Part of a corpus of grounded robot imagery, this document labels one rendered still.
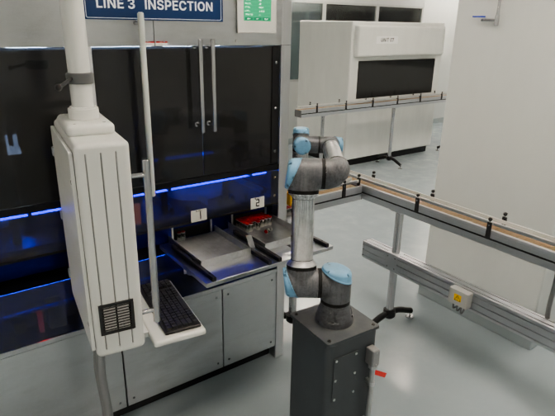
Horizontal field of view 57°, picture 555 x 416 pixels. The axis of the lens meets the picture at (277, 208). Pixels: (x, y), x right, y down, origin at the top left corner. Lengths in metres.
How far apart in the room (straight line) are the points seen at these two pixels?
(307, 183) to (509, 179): 1.80
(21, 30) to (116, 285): 0.96
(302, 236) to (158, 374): 1.22
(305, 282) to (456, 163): 1.91
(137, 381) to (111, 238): 1.18
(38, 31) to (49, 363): 1.38
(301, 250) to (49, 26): 1.23
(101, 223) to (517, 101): 2.48
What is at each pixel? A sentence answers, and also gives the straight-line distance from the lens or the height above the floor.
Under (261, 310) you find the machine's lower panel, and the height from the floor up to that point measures 0.36.
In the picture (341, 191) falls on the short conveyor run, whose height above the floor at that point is 0.93.
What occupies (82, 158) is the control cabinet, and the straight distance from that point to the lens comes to 1.64.
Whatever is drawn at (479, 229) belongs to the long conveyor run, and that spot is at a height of 0.92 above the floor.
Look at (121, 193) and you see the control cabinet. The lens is 1.69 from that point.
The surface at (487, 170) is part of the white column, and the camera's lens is 3.48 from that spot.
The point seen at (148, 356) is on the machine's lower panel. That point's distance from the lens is 2.71.
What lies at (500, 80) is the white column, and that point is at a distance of 3.40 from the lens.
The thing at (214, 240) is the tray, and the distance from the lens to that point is 2.55.
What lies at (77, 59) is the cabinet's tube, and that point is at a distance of 1.81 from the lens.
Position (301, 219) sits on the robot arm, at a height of 1.21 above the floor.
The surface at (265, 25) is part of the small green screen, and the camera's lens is 2.51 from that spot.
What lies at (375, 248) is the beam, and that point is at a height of 0.54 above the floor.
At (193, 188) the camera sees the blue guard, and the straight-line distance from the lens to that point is 2.44.
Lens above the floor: 1.90
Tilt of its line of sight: 20 degrees down
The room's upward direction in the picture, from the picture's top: 1 degrees clockwise
